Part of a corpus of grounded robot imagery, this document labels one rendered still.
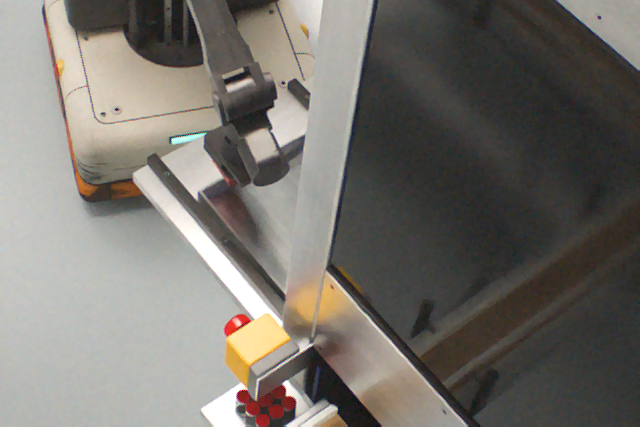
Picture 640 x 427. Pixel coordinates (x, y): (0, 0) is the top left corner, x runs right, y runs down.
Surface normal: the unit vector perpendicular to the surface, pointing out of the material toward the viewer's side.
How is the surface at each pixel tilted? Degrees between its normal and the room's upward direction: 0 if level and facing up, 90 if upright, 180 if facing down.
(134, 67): 0
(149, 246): 0
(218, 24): 41
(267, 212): 0
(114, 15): 90
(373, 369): 90
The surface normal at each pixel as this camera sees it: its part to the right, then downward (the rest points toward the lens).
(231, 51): 0.20, 0.07
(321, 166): -0.78, 0.46
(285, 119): 0.09, -0.59
